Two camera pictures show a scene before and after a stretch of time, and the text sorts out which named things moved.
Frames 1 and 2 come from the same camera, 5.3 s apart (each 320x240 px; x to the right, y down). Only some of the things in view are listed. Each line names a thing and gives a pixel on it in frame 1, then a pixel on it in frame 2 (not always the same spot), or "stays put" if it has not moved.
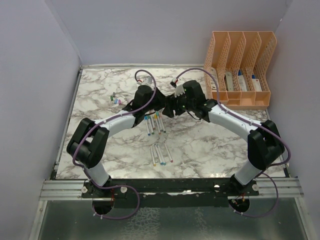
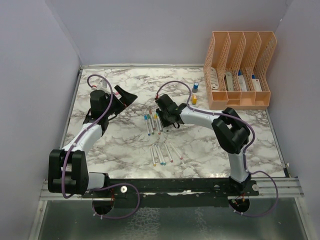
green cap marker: x=153 y=156 stays put
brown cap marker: x=152 y=122 stays put
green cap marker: x=150 y=124 stays put
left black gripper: x=161 y=98 -> x=126 y=99
